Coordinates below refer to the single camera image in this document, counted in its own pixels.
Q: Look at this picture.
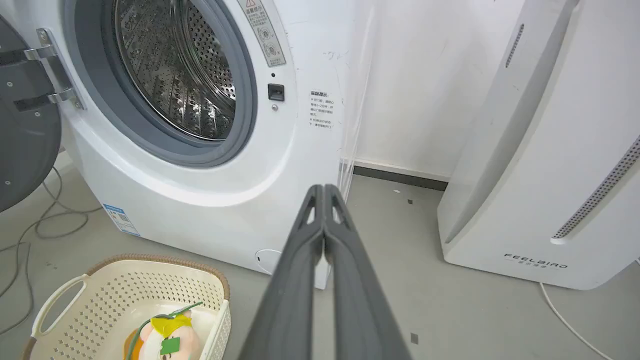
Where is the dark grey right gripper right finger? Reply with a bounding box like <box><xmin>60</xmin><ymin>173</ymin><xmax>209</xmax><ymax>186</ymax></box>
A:
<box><xmin>323</xmin><ymin>184</ymin><xmax>412</xmax><ymax>360</ymax></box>

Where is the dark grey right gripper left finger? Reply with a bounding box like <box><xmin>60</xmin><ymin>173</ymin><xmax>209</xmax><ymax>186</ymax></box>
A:
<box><xmin>238</xmin><ymin>184</ymin><xmax>326</xmax><ymax>360</ymax></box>

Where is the plush toy with green tag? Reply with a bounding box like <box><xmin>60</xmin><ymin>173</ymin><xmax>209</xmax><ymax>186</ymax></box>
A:
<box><xmin>123</xmin><ymin>302</ymin><xmax>204</xmax><ymax>360</ymax></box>

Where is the grey washing machine door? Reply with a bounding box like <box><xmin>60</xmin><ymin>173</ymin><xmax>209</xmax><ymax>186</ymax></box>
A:
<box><xmin>0</xmin><ymin>16</ymin><xmax>63</xmax><ymax>213</ymax></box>

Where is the white front-load washing machine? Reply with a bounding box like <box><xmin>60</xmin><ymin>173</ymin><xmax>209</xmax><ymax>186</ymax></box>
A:
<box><xmin>0</xmin><ymin>0</ymin><xmax>377</xmax><ymax>290</ymax></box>

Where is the cream perforated laundry basket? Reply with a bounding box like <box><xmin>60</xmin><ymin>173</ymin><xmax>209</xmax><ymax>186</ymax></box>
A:
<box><xmin>21</xmin><ymin>254</ymin><xmax>232</xmax><ymax>360</ymax></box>

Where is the white Feelbird air purifier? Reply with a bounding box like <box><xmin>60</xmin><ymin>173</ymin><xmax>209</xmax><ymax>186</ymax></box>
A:
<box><xmin>437</xmin><ymin>0</ymin><xmax>640</xmax><ymax>291</ymax></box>

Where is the white power cable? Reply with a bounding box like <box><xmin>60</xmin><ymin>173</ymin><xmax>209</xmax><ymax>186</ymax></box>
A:
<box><xmin>538</xmin><ymin>281</ymin><xmax>615</xmax><ymax>360</ymax></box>

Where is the grey floor cable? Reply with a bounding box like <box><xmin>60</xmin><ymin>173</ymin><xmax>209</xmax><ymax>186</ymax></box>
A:
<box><xmin>0</xmin><ymin>166</ymin><xmax>103</xmax><ymax>335</ymax></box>

